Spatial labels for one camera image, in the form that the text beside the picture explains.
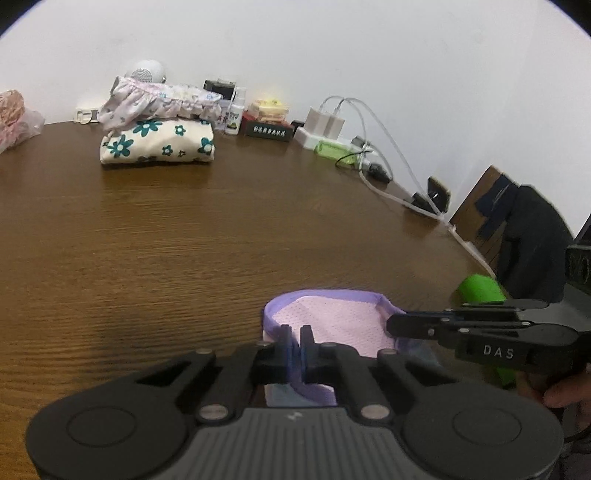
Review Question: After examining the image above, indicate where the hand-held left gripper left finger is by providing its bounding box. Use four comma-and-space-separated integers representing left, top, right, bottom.
136, 326, 294, 424

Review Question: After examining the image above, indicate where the green roll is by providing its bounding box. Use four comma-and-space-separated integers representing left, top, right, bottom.
456, 274, 520, 388

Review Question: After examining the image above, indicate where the white round speaker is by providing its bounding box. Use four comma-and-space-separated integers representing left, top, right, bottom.
126, 59, 167, 85

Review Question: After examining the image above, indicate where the clear plastic bag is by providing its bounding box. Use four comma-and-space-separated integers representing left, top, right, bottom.
0, 90, 46, 154

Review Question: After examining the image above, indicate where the dark blue cloth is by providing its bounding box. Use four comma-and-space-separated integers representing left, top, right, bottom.
478, 176, 520, 241

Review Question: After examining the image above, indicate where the folded teal flower cloth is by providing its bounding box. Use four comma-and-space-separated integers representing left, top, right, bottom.
100, 117, 216, 165

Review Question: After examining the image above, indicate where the clear green bottle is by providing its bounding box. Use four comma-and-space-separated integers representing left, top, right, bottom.
315, 141, 361, 166

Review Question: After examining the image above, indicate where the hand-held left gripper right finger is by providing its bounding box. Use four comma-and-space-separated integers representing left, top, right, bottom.
300, 326, 458, 424

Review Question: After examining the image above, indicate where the person's right hand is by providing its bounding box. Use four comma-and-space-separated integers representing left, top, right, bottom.
515, 368, 591, 411

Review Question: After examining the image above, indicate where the black jacket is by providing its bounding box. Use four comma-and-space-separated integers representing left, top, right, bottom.
496, 184, 575, 303

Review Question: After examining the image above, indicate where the white power strip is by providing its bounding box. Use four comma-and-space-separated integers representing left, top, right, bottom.
295, 127, 384, 169

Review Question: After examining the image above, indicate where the pink and blue garment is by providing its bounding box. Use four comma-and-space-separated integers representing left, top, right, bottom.
262, 289, 444, 408

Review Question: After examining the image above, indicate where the dark red box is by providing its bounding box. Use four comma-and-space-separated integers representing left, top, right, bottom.
241, 115, 294, 143

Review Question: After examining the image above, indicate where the ruffled floral cloth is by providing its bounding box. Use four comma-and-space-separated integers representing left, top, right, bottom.
98, 76, 223, 131

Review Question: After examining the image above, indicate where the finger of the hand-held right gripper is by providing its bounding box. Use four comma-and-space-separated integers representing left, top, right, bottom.
387, 299, 548, 328
387, 321, 532, 348

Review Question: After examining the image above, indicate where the black phone holder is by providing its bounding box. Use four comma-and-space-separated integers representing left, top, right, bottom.
412, 176, 451, 214

